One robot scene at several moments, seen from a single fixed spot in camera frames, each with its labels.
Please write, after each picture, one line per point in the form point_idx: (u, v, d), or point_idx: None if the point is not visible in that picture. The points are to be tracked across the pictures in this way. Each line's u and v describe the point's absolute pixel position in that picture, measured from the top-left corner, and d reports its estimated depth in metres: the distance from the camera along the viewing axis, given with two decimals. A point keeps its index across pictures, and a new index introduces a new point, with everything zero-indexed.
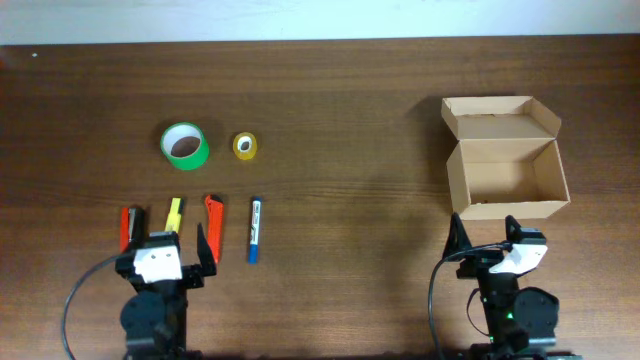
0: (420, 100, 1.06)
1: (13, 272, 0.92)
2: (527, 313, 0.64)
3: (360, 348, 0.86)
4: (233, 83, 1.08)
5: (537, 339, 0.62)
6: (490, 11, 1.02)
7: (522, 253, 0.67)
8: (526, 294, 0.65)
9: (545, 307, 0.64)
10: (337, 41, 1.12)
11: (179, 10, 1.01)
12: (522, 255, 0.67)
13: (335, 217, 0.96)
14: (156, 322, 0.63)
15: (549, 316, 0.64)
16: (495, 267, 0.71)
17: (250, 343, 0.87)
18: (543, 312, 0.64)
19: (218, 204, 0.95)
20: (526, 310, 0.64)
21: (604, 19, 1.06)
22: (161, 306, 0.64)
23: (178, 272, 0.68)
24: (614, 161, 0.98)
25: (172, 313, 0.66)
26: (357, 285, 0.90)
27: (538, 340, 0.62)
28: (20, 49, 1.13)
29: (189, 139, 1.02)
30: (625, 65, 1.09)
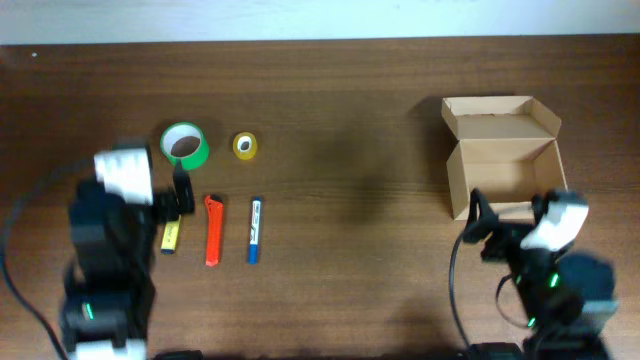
0: (420, 100, 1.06)
1: (13, 272, 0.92)
2: (578, 277, 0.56)
3: (360, 349, 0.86)
4: (233, 82, 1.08)
5: (593, 304, 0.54)
6: (489, 11, 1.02)
7: (561, 212, 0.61)
8: (570, 256, 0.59)
9: (596, 269, 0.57)
10: (337, 41, 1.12)
11: (180, 9, 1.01)
12: (562, 214, 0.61)
13: (335, 217, 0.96)
14: (110, 209, 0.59)
15: (605, 277, 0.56)
16: (529, 238, 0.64)
17: (250, 343, 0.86)
18: (596, 274, 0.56)
19: (218, 204, 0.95)
20: (578, 273, 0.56)
21: (604, 18, 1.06)
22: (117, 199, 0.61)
23: (149, 184, 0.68)
24: (614, 161, 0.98)
25: (129, 214, 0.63)
26: (357, 285, 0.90)
27: (594, 305, 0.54)
28: (20, 49, 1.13)
29: (189, 139, 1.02)
30: (626, 64, 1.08)
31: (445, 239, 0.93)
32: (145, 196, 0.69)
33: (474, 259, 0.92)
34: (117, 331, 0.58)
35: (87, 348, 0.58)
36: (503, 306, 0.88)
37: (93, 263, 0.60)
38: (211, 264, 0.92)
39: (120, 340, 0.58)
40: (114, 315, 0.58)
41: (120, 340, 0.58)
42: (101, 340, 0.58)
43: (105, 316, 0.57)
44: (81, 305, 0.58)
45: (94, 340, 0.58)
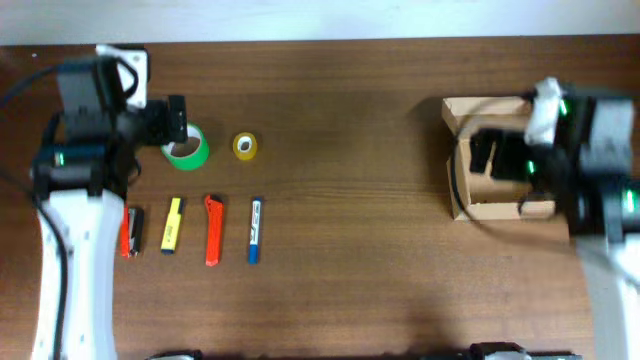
0: (420, 101, 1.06)
1: (14, 272, 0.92)
2: (595, 121, 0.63)
3: (360, 348, 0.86)
4: (233, 83, 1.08)
5: (605, 100, 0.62)
6: (489, 12, 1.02)
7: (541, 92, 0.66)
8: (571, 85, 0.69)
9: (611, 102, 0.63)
10: (337, 41, 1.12)
11: (180, 10, 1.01)
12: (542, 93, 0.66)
13: (335, 217, 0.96)
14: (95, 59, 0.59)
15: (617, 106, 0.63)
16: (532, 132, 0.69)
17: (251, 343, 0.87)
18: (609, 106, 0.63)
19: (218, 204, 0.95)
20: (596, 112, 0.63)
21: (604, 19, 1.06)
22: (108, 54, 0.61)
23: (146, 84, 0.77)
24: None
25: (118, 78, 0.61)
26: (357, 285, 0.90)
27: (607, 103, 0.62)
28: (19, 49, 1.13)
29: (189, 139, 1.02)
30: (626, 66, 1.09)
31: (445, 239, 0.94)
32: (140, 102, 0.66)
33: (474, 259, 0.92)
34: (90, 181, 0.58)
35: (59, 195, 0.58)
36: (502, 306, 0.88)
37: (77, 112, 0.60)
38: (211, 264, 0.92)
39: (93, 188, 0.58)
40: (84, 169, 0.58)
41: (93, 190, 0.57)
42: (73, 190, 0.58)
43: (73, 171, 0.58)
44: (54, 155, 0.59)
45: (70, 184, 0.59)
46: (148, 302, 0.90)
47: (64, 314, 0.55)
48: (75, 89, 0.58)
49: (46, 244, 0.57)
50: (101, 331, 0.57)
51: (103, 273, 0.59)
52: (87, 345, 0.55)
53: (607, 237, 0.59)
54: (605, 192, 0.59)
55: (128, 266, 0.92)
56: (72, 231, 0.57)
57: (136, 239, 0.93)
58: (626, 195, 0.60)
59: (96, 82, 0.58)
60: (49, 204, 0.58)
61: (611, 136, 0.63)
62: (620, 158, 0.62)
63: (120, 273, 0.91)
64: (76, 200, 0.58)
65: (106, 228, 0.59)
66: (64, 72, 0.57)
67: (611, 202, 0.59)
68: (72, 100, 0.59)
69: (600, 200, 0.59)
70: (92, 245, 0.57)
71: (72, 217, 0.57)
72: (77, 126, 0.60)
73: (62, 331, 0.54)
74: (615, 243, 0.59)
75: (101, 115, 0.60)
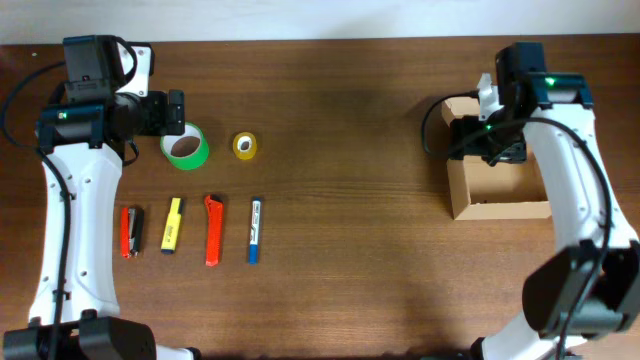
0: (421, 101, 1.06)
1: (13, 273, 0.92)
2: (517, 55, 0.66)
3: (360, 348, 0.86)
4: (233, 82, 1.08)
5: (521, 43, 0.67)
6: (491, 11, 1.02)
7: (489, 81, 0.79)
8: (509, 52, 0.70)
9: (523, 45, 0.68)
10: (338, 41, 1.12)
11: (180, 10, 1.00)
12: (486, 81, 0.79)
13: (335, 217, 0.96)
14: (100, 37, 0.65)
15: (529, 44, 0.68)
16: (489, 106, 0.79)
17: (251, 343, 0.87)
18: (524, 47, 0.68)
19: (218, 205, 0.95)
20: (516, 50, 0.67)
21: (604, 19, 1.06)
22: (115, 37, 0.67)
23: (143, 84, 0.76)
24: (612, 162, 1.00)
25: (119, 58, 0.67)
26: (358, 285, 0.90)
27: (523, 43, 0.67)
28: (19, 48, 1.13)
29: (189, 139, 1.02)
30: (626, 65, 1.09)
31: (445, 239, 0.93)
32: (140, 91, 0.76)
33: (475, 259, 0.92)
34: (90, 136, 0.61)
35: (61, 147, 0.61)
36: (503, 306, 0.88)
37: (80, 80, 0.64)
38: (211, 264, 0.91)
39: (95, 141, 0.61)
40: (85, 127, 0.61)
41: (94, 142, 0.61)
42: (75, 144, 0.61)
43: (75, 128, 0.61)
44: (57, 113, 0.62)
45: (73, 141, 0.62)
46: (148, 302, 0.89)
47: (67, 254, 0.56)
48: (79, 60, 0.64)
49: (49, 188, 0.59)
50: (101, 273, 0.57)
51: (103, 216, 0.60)
52: (89, 281, 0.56)
53: (540, 104, 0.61)
54: (528, 76, 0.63)
55: (128, 266, 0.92)
56: (74, 175, 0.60)
57: (136, 239, 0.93)
58: (570, 88, 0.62)
59: (100, 53, 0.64)
60: (54, 153, 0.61)
61: (538, 61, 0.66)
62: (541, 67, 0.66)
63: (120, 273, 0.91)
64: (77, 150, 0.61)
65: (106, 175, 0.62)
66: (71, 44, 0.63)
67: (541, 86, 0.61)
68: (77, 69, 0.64)
69: (527, 81, 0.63)
70: (92, 189, 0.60)
71: (74, 162, 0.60)
72: (80, 92, 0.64)
73: (64, 266, 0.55)
74: (566, 121, 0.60)
75: (101, 82, 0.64)
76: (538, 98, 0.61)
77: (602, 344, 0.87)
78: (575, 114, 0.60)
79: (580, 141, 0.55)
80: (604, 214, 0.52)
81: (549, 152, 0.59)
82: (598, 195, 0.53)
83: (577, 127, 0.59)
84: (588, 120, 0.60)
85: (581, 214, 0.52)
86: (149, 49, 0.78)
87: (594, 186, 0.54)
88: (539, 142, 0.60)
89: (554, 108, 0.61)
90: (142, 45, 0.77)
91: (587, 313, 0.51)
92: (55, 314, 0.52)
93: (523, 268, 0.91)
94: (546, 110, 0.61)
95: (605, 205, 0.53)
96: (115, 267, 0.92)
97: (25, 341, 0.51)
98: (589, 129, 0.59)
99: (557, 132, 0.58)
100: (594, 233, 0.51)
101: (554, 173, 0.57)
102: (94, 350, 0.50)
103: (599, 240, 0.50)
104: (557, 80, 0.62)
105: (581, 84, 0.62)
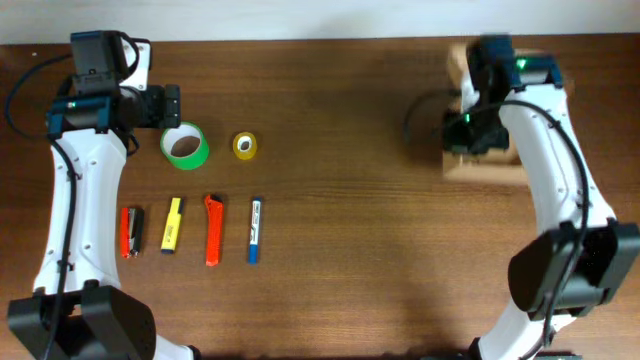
0: (421, 101, 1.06)
1: (12, 273, 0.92)
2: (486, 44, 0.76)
3: (360, 348, 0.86)
4: (233, 82, 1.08)
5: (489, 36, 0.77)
6: (490, 11, 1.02)
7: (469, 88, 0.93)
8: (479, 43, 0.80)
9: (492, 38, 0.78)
10: (338, 41, 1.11)
11: (181, 9, 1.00)
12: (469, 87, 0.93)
13: (336, 216, 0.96)
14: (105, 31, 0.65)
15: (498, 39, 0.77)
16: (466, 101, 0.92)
17: (251, 343, 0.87)
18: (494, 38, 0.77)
19: (218, 204, 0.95)
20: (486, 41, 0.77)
21: (604, 19, 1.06)
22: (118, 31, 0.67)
23: (143, 76, 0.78)
24: (612, 162, 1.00)
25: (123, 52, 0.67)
26: (358, 285, 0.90)
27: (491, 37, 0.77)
28: (17, 48, 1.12)
29: (188, 138, 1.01)
30: (625, 66, 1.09)
31: (445, 239, 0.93)
32: (140, 84, 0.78)
33: (475, 259, 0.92)
34: (99, 125, 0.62)
35: (70, 134, 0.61)
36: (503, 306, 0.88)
37: (86, 74, 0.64)
38: (211, 264, 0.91)
39: (101, 128, 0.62)
40: (92, 116, 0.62)
41: (100, 129, 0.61)
42: (86, 133, 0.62)
43: (84, 117, 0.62)
44: (66, 104, 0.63)
45: (81, 129, 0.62)
46: (148, 302, 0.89)
47: (74, 229, 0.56)
48: (85, 53, 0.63)
49: (57, 170, 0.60)
50: (104, 250, 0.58)
51: (108, 197, 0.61)
52: (93, 254, 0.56)
53: (514, 86, 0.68)
54: (502, 63, 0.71)
55: (128, 266, 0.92)
56: (80, 158, 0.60)
57: (136, 239, 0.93)
58: (540, 72, 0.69)
59: (105, 47, 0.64)
60: (62, 139, 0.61)
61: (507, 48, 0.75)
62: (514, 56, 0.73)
63: (120, 272, 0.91)
64: (86, 136, 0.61)
65: (109, 158, 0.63)
66: (78, 39, 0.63)
67: (511, 67, 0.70)
68: (84, 63, 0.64)
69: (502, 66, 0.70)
70: (98, 171, 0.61)
71: (80, 144, 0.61)
72: (86, 85, 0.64)
73: (70, 239, 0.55)
74: (538, 103, 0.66)
75: (107, 76, 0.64)
76: (511, 82, 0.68)
77: (603, 345, 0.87)
78: (546, 92, 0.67)
79: (554, 121, 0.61)
80: (580, 194, 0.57)
81: (524, 132, 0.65)
82: (573, 176, 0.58)
83: (551, 107, 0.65)
84: (559, 101, 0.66)
85: (559, 196, 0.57)
86: (149, 45, 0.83)
87: (568, 166, 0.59)
88: (518, 125, 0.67)
89: (527, 90, 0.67)
90: (141, 43, 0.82)
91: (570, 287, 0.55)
92: (59, 283, 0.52)
93: None
94: (520, 92, 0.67)
95: (581, 184, 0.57)
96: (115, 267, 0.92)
97: (27, 310, 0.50)
98: (561, 108, 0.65)
99: (532, 114, 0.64)
100: (572, 213, 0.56)
101: (531, 149, 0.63)
102: (95, 320, 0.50)
103: (578, 220, 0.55)
104: (526, 62, 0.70)
105: (552, 67, 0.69)
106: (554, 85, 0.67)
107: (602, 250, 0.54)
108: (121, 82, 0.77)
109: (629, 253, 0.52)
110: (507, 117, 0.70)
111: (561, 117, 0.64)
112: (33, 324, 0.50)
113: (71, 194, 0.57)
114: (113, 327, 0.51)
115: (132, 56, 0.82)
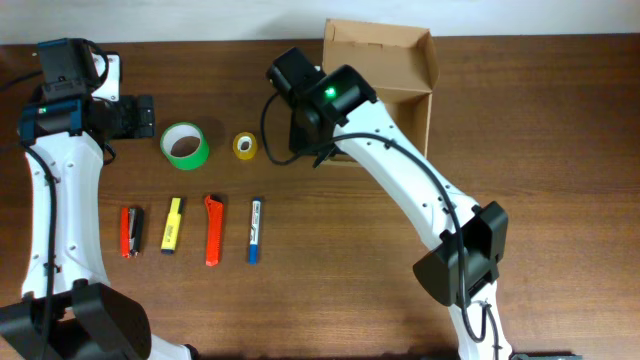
0: None
1: (14, 273, 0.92)
2: (292, 73, 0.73)
3: (360, 348, 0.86)
4: (233, 82, 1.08)
5: (290, 63, 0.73)
6: (492, 12, 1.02)
7: None
8: (286, 58, 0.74)
9: (296, 57, 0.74)
10: None
11: (181, 10, 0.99)
12: None
13: (335, 217, 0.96)
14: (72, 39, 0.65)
15: (304, 63, 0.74)
16: None
17: (251, 343, 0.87)
18: (299, 62, 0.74)
19: (218, 205, 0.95)
20: (291, 69, 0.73)
21: (605, 19, 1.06)
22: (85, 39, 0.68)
23: (116, 86, 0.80)
24: (612, 163, 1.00)
25: (90, 59, 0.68)
26: (357, 285, 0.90)
27: (296, 63, 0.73)
28: (17, 48, 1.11)
29: (189, 139, 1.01)
30: (626, 65, 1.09)
31: None
32: (113, 95, 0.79)
33: None
34: (72, 127, 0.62)
35: (44, 139, 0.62)
36: (503, 306, 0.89)
37: (56, 80, 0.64)
38: (211, 264, 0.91)
39: (75, 130, 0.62)
40: (65, 120, 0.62)
41: (74, 131, 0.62)
42: (59, 137, 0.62)
43: (56, 122, 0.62)
44: (37, 110, 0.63)
45: (54, 134, 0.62)
46: (148, 302, 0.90)
47: (56, 233, 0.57)
48: (53, 61, 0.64)
49: (33, 175, 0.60)
50: (91, 250, 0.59)
51: (89, 198, 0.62)
52: (79, 254, 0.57)
53: (338, 122, 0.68)
54: (318, 101, 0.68)
55: (128, 266, 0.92)
56: (57, 162, 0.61)
57: (136, 239, 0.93)
58: (352, 89, 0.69)
59: (75, 54, 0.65)
60: (36, 145, 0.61)
61: (311, 72, 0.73)
62: (324, 80, 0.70)
63: (120, 273, 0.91)
64: (62, 140, 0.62)
65: (87, 161, 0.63)
66: (45, 47, 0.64)
67: (329, 102, 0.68)
68: (53, 69, 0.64)
69: (316, 106, 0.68)
70: (76, 173, 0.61)
71: (56, 149, 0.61)
72: (56, 92, 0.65)
73: (55, 242, 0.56)
74: (365, 126, 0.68)
75: (77, 81, 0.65)
76: (334, 118, 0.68)
77: (603, 345, 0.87)
78: (368, 113, 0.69)
79: (387, 141, 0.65)
80: (442, 200, 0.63)
81: (368, 159, 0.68)
82: (430, 188, 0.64)
83: (380, 126, 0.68)
84: (381, 114, 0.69)
85: (428, 212, 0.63)
86: (117, 56, 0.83)
87: (419, 178, 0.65)
88: (360, 154, 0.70)
89: (350, 121, 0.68)
90: (111, 54, 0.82)
91: (473, 273, 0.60)
92: (48, 286, 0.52)
93: (523, 268, 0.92)
94: (344, 125, 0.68)
95: (436, 190, 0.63)
96: (116, 267, 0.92)
97: (18, 316, 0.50)
98: (388, 120, 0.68)
99: (366, 142, 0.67)
100: (445, 222, 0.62)
101: (383, 176, 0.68)
102: (89, 317, 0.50)
103: (450, 226, 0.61)
104: (336, 87, 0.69)
105: (358, 81, 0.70)
106: (370, 99, 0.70)
107: (487, 242, 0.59)
108: (94, 93, 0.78)
109: (501, 230, 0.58)
110: (344, 148, 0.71)
111: (390, 130, 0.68)
112: (25, 329, 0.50)
113: (51, 197, 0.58)
114: (107, 325, 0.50)
115: (102, 66, 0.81)
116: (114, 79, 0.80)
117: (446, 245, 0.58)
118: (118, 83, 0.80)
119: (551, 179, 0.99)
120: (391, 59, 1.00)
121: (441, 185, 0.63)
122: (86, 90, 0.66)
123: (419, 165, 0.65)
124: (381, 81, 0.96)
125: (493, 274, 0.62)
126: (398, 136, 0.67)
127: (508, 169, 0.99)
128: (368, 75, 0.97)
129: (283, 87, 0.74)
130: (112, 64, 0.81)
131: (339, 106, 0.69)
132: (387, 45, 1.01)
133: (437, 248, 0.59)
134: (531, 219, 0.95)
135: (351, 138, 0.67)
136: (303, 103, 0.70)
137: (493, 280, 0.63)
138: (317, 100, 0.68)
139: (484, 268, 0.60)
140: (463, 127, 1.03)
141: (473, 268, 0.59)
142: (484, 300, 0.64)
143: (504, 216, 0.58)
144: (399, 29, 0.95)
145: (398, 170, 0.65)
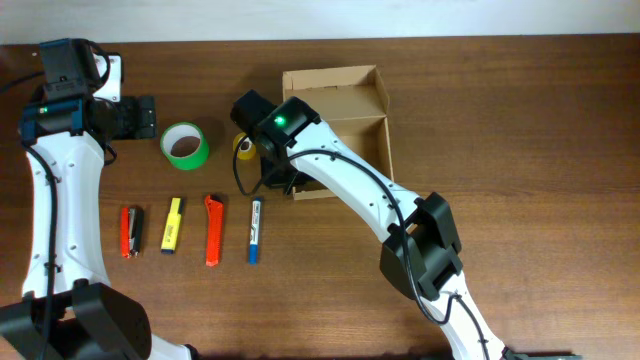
0: (422, 100, 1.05)
1: (14, 273, 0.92)
2: (248, 109, 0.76)
3: (360, 348, 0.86)
4: (234, 82, 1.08)
5: (247, 100, 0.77)
6: (491, 12, 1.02)
7: None
8: (243, 97, 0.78)
9: (252, 96, 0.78)
10: (337, 41, 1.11)
11: (180, 9, 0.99)
12: None
13: (335, 217, 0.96)
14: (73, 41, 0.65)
15: (260, 100, 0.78)
16: None
17: (251, 343, 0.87)
18: (256, 100, 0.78)
19: (218, 205, 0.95)
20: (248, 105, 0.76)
21: (604, 19, 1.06)
22: (86, 41, 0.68)
23: (117, 86, 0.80)
24: (612, 162, 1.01)
25: (91, 60, 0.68)
26: (357, 285, 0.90)
27: (253, 101, 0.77)
28: (16, 48, 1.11)
29: (189, 139, 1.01)
30: (625, 65, 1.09)
31: None
32: (114, 96, 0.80)
33: (475, 259, 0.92)
34: (72, 127, 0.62)
35: (44, 139, 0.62)
36: (504, 306, 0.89)
37: (58, 81, 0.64)
38: (211, 264, 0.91)
39: (76, 130, 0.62)
40: (66, 120, 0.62)
41: (75, 131, 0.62)
42: (60, 137, 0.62)
43: (57, 122, 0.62)
44: (37, 110, 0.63)
45: (55, 134, 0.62)
46: (148, 302, 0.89)
47: (56, 232, 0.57)
48: (54, 61, 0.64)
49: (34, 175, 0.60)
50: (92, 250, 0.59)
51: (90, 198, 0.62)
52: (79, 254, 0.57)
53: (287, 144, 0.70)
54: (269, 130, 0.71)
55: (128, 266, 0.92)
56: (58, 161, 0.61)
57: (136, 239, 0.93)
58: (301, 115, 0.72)
59: (76, 54, 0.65)
60: (36, 145, 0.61)
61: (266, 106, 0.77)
62: (275, 109, 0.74)
63: (120, 273, 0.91)
64: (62, 139, 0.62)
65: (88, 161, 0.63)
66: (47, 47, 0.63)
67: (278, 129, 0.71)
68: (53, 70, 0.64)
69: (268, 134, 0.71)
70: (77, 172, 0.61)
71: (57, 148, 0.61)
72: (58, 92, 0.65)
73: (56, 241, 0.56)
74: (312, 143, 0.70)
75: (79, 81, 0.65)
76: (284, 142, 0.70)
77: (604, 345, 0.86)
78: (316, 132, 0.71)
79: (332, 153, 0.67)
80: (387, 197, 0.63)
81: (318, 173, 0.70)
82: (376, 187, 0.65)
83: (325, 142, 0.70)
84: (327, 131, 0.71)
85: (375, 211, 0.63)
86: (120, 57, 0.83)
87: (365, 180, 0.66)
88: (310, 171, 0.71)
89: (299, 142, 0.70)
90: (112, 55, 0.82)
91: (428, 264, 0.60)
92: (49, 285, 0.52)
93: (523, 267, 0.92)
94: (293, 146, 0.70)
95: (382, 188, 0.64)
96: (116, 267, 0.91)
97: (18, 316, 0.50)
98: (332, 135, 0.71)
99: (314, 157, 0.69)
100: (390, 217, 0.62)
101: (333, 187, 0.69)
102: (88, 318, 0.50)
103: (395, 219, 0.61)
104: (285, 115, 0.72)
105: (306, 109, 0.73)
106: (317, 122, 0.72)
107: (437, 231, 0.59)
108: (95, 93, 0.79)
109: (445, 218, 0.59)
110: (296, 167, 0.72)
111: (335, 144, 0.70)
112: (25, 329, 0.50)
113: (51, 197, 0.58)
114: (104, 325, 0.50)
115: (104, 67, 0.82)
116: (115, 79, 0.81)
117: (393, 238, 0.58)
118: (119, 84, 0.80)
119: (551, 179, 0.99)
120: (347, 98, 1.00)
121: (384, 184, 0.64)
122: (87, 92, 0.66)
123: (364, 171, 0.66)
124: (338, 115, 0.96)
125: (456, 263, 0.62)
126: (343, 149, 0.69)
127: (508, 169, 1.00)
128: (326, 110, 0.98)
129: (242, 123, 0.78)
130: (114, 65, 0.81)
131: (289, 131, 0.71)
132: (343, 86, 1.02)
133: (386, 243, 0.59)
134: (531, 219, 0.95)
135: (298, 157, 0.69)
136: (258, 134, 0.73)
137: (459, 271, 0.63)
138: (268, 128, 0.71)
139: (439, 258, 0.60)
140: (462, 127, 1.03)
141: (427, 259, 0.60)
142: (455, 291, 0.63)
143: (446, 205, 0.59)
144: (348, 67, 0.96)
145: (345, 178, 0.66)
